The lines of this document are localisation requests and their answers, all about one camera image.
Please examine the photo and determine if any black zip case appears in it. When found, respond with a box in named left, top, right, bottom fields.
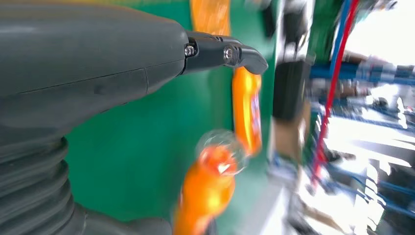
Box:
left=272, top=60, right=310, bottom=121

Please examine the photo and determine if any red barrier rail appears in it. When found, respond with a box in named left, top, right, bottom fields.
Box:
left=309, top=0, right=361, bottom=192

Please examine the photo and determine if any brown cardboard box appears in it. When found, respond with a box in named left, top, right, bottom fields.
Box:
left=271, top=118, right=309, bottom=161

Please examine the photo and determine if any black label printer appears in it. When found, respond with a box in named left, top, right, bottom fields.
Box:
left=281, top=8, right=309, bottom=57

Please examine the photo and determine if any orange detergent bottle clear cap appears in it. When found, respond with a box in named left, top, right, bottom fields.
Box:
left=172, top=129, right=249, bottom=235
left=189, top=0, right=232, bottom=37
left=231, top=66, right=263, bottom=157

